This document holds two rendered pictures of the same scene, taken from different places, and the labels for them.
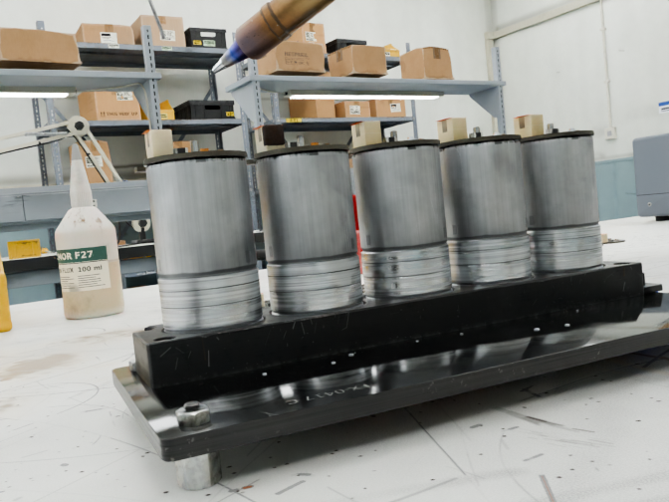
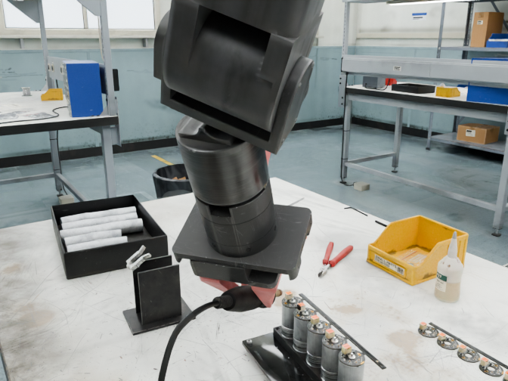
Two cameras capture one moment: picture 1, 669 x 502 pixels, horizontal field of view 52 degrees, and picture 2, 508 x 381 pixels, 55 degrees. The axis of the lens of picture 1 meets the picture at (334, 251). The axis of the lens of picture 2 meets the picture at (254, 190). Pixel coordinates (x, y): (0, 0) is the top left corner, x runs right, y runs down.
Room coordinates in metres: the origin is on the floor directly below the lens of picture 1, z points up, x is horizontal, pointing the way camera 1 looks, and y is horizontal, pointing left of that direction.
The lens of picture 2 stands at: (0.11, -0.46, 1.10)
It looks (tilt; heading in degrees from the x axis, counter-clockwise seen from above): 18 degrees down; 89
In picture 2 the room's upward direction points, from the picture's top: straight up
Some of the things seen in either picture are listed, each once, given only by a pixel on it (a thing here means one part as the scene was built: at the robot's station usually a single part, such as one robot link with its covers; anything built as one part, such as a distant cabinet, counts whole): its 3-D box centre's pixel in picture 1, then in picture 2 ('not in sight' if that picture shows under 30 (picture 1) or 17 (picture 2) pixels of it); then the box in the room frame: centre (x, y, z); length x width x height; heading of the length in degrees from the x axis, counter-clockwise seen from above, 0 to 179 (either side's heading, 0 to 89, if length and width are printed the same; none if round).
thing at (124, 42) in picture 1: (151, 191); not in sight; (4.32, 1.10, 1.04); 1.20 x 0.45 x 2.08; 122
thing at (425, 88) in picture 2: not in sight; (413, 88); (1.27, 2.84, 0.77); 0.24 x 0.16 x 0.04; 118
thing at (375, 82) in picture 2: not in sight; (374, 81); (1.08, 3.13, 0.80); 0.15 x 0.12 x 0.10; 52
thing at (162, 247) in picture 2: not in sight; (105, 230); (-0.13, 0.35, 0.77); 0.24 x 0.16 x 0.04; 115
